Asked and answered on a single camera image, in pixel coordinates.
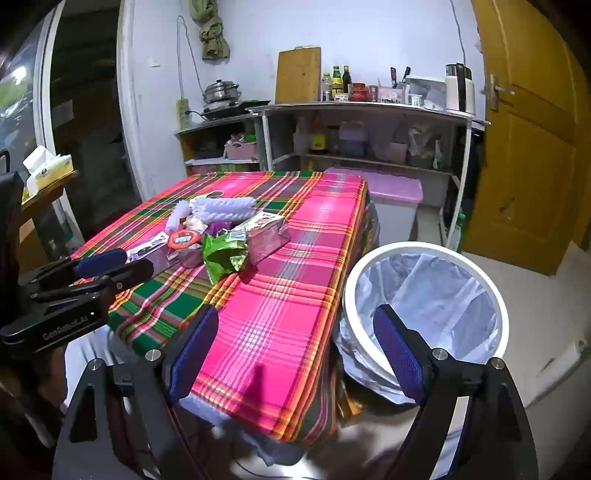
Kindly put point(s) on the grey shelf unit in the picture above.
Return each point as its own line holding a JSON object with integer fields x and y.
{"x": 351, "y": 107}

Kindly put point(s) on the white twisted plastic bag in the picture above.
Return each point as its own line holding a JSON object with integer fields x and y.
{"x": 221, "y": 207}

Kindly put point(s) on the pink lid storage box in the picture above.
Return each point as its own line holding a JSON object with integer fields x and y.
{"x": 383, "y": 189}

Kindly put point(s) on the red lid plastic cup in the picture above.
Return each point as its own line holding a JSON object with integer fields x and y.
{"x": 183, "y": 240}

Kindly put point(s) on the green plastic bottle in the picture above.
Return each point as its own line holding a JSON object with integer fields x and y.
{"x": 457, "y": 230}

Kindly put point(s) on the pink carton box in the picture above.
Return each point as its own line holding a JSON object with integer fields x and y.
{"x": 265, "y": 233}

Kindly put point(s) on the green hanging cloth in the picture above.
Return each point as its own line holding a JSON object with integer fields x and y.
{"x": 210, "y": 32}

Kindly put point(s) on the green label oil bottle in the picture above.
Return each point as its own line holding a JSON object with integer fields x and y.
{"x": 337, "y": 83}

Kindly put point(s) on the green snack packet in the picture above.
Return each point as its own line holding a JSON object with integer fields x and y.
{"x": 224, "y": 254}

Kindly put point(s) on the wooden cutting board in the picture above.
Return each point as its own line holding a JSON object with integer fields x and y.
{"x": 298, "y": 76}

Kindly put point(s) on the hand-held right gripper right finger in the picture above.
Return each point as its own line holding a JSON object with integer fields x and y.
{"x": 397, "y": 350}

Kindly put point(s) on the red jar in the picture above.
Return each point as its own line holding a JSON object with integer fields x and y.
{"x": 358, "y": 91}

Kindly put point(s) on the white cardboard box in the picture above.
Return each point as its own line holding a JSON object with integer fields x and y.
{"x": 41, "y": 166}

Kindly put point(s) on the wooden side table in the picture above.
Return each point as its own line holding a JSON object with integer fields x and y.
{"x": 37, "y": 198}

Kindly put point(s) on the yellow label sauce bottle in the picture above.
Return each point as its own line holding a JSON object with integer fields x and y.
{"x": 318, "y": 138}

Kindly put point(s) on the black induction cooker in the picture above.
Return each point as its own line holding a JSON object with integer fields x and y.
{"x": 231, "y": 107}

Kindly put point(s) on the dark sauce bottle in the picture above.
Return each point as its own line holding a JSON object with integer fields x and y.
{"x": 346, "y": 78}

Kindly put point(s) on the white electric kettle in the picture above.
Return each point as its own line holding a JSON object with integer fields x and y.
{"x": 459, "y": 90}

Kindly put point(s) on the pink plastic basket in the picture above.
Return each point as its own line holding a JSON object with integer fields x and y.
{"x": 240, "y": 150}

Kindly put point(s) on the low grey shelf cabinet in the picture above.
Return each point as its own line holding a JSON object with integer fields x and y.
{"x": 217, "y": 124}

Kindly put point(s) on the clear bin liner bag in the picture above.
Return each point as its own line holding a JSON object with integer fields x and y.
{"x": 443, "y": 295}

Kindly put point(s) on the yellow wooden door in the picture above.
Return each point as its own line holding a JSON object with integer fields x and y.
{"x": 521, "y": 152}

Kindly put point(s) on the white lidded container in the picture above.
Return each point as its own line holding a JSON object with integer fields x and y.
{"x": 425, "y": 90}

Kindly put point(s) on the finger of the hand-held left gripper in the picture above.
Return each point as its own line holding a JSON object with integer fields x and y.
{"x": 134, "y": 272}
{"x": 99, "y": 261}

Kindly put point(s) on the steel pot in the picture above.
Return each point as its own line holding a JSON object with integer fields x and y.
{"x": 222, "y": 91}

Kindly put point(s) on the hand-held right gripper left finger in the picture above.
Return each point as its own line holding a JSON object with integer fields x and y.
{"x": 194, "y": 350}

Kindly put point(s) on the white round bin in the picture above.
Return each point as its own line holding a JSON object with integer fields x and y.
{"x": 425, "y": 247}

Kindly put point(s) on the pink plaid tablecloth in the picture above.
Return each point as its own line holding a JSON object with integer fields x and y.
{"x": 286, "y": 300}

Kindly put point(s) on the printed packet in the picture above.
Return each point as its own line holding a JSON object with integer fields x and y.
{"x": 147, "y": 247}

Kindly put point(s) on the purple plastic jug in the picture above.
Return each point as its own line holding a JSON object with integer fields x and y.
{"x": 352, "y": 138}

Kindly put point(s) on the wall power strip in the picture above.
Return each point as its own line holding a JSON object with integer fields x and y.
{"x": 183, "y": 113}

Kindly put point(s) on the white plastic jug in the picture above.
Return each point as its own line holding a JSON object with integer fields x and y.
{"x": 300, "y": 134}

